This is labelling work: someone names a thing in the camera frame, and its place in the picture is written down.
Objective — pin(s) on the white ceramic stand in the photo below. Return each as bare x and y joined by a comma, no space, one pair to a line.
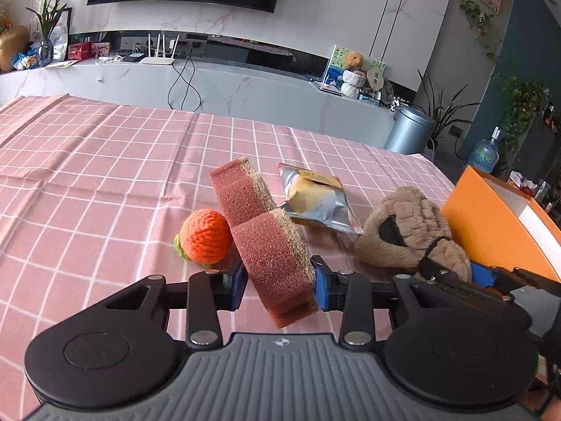
353,83

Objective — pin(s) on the long-leaf potted plant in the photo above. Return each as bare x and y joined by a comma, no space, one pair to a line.
438,109

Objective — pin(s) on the dark grey cabinet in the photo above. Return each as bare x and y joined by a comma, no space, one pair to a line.
543,140

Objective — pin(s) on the pink checked tablecloth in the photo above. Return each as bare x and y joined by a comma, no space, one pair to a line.
87,162

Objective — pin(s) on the white router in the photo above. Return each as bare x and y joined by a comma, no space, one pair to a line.
157,59

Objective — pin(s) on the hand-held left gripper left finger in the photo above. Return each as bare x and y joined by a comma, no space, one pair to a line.
236,287

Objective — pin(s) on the small brown teddy bear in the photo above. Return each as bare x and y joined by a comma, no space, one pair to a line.
353,60

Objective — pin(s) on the blue green painted board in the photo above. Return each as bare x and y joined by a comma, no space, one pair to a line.
335,68

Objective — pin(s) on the small black device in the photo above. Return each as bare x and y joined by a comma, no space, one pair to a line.
131,58

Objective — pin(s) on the plant in glass vase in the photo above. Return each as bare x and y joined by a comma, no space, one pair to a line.
46,22

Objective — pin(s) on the pothos plant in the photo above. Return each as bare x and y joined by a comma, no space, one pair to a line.
521,109

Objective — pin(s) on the white paddle sign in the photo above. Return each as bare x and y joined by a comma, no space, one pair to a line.
374,76

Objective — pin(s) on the orange knitted ball toy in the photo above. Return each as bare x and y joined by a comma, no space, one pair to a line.
206,237

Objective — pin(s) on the silver snack packet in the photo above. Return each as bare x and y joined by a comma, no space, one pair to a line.
315,201

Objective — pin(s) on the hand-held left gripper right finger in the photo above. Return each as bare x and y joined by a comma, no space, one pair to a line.
322,289

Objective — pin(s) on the brown plush toy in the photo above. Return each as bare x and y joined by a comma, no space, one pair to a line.
407,228

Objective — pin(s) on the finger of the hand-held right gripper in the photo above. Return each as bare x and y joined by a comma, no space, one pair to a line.
482,278
434,259

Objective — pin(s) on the blue snack bag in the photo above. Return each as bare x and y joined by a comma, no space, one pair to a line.
26,59

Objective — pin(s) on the decorative plate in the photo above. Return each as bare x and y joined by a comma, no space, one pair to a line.
388,96

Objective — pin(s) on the golden gourd ornament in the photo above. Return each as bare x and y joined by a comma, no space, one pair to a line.
11,48

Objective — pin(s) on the white marble tv console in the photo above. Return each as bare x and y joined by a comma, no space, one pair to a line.
263,92

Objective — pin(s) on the orange cardboard box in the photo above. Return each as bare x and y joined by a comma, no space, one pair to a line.
482,223

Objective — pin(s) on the hanging vine plant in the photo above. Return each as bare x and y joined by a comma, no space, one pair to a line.
477,17

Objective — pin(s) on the red-brown sponge scouring pad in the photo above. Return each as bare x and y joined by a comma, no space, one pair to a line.
263,250

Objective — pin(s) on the white papers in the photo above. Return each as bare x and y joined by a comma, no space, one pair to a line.
61,65

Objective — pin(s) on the blue water bottle with pump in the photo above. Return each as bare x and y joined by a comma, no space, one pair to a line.
484,155

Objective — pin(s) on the blue-grey trash can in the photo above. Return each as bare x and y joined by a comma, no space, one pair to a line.
410,131

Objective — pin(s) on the black picture frame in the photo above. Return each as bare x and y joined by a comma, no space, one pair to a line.
65,30

